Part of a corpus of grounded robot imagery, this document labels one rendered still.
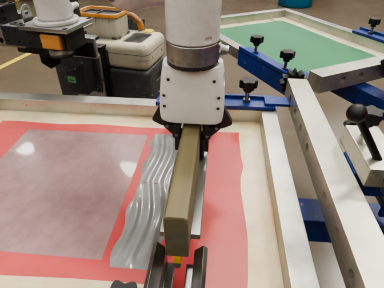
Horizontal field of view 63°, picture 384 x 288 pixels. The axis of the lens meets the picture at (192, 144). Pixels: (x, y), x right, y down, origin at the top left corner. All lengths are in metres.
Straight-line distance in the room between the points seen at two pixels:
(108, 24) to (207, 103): 1.17
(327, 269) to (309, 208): 1.11
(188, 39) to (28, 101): 0.60
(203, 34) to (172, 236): 0.26
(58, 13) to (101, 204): 0.59
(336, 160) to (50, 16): 0.81
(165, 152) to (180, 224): 0.34
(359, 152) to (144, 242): 0.37
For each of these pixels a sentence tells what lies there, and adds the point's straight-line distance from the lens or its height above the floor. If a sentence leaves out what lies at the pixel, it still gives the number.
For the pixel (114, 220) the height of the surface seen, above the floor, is 0.96.
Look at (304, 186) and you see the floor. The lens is 2.13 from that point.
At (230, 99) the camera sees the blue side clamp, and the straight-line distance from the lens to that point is 0.81.
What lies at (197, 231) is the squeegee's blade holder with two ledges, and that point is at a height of 1.03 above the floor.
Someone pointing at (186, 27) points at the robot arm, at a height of 1.27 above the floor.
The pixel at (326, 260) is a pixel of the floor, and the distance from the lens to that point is 1.79.
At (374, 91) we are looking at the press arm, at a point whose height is 0.93.
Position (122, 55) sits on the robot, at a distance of 1.56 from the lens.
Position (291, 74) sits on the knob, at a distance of 0.88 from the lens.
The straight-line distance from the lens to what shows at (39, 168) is 0.72.
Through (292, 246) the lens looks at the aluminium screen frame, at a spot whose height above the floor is 0.99.
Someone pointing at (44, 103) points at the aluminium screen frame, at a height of 0.98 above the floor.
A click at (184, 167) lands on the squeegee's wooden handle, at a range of 0.43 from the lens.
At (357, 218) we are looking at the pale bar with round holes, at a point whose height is 1.04.
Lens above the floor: 1.38
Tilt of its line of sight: 36 degrees down
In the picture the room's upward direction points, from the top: straight up
